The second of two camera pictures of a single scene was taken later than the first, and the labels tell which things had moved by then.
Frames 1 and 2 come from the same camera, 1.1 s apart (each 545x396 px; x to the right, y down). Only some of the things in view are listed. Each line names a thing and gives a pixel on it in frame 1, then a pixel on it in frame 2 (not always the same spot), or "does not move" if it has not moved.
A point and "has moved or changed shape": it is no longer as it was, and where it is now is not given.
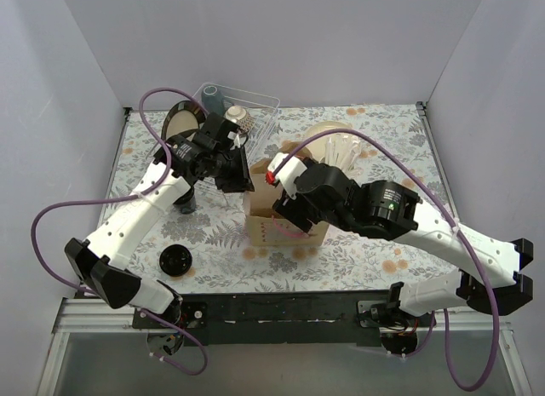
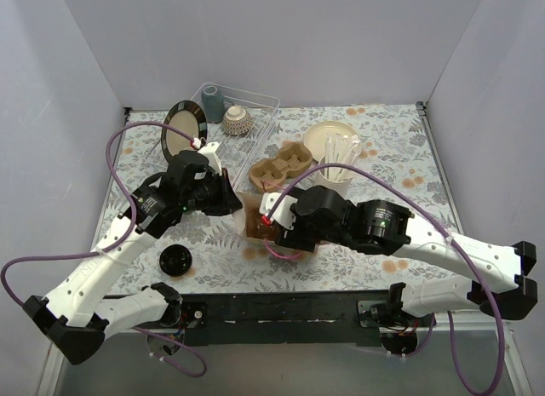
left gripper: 238,170 -> 226,192
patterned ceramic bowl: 238,116 does not move
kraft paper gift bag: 265,227 has moved or changed shape
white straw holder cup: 342,152 does not move
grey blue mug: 213,100 does not move
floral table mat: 204,249 does not move
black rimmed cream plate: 186,117 does not move
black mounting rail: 289,318 does not move
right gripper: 292,213 -> 289,237
